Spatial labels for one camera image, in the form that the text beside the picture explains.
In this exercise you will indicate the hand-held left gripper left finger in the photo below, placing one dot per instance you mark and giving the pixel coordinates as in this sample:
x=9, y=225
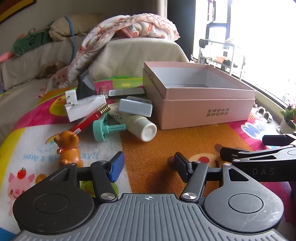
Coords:
x=116, y=166

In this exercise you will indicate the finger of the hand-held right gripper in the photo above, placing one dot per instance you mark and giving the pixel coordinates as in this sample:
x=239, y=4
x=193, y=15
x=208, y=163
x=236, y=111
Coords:
x=275, y=139
x=233, y=153

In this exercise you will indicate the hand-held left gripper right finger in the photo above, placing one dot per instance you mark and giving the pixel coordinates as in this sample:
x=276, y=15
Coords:
x=181, y=163

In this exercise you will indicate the white floral cream tube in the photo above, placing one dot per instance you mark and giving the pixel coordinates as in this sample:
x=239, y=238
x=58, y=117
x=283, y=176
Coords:
x=138, y=126

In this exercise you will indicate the brown bear figurine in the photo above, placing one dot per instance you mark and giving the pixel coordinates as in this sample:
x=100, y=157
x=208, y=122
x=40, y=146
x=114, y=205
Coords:
x=69, y=148

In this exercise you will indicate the red brush with gold bristles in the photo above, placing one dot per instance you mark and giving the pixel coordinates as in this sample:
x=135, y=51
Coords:
x=85, y=124

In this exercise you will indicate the pink cardboard box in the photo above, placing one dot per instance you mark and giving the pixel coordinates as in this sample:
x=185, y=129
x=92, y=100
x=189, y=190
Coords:
x=196, y=111

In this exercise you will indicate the light blue plastic case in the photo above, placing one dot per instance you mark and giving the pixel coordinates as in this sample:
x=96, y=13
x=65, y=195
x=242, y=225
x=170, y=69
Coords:
x=135, y=107

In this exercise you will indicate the white carton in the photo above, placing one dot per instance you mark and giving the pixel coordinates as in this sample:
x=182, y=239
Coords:
x=85, y=107

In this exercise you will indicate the white plastic bracket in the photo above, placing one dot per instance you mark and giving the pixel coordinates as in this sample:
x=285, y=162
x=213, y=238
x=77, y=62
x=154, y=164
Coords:
x=70, y=97

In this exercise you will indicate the potted flowering plant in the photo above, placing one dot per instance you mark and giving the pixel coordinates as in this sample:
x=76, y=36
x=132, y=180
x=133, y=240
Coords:
x=288, y=115

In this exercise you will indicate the pair of slippers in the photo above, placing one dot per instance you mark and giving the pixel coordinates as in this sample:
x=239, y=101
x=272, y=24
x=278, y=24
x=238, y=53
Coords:
x=263, y=114

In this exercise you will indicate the colourful cartoon play mat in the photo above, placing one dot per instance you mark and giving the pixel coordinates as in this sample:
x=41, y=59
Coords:
x=150, y=148

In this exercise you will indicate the orange plastic basin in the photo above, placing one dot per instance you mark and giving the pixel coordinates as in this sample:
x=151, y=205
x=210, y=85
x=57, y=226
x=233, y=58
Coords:
x=221, y=59

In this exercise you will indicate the metal balcony rack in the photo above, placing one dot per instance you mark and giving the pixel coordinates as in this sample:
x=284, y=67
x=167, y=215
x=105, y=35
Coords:
x=231, y=48

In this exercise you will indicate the beige covered sofa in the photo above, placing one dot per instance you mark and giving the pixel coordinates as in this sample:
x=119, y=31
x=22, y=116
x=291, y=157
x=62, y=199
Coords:
x=138, y=55

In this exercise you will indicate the floral blanket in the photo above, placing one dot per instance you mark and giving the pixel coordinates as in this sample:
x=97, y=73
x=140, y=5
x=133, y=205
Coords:
x=97, y=44

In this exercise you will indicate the beige pillow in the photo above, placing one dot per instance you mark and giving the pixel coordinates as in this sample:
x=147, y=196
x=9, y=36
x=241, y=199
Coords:
x=78, y=25

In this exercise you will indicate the green plush toy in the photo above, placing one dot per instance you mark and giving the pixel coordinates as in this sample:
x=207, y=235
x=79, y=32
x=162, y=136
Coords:
x=30, y=42

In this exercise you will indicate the pink plush toy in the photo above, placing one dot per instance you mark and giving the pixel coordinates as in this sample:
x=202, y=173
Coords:
x=5, y=56

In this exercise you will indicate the black window frame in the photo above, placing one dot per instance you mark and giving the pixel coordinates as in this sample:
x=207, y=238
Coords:
x=208, y=25

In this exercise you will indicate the framed wall picture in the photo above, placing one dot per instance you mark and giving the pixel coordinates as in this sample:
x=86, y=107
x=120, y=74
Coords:
x=11, y=9

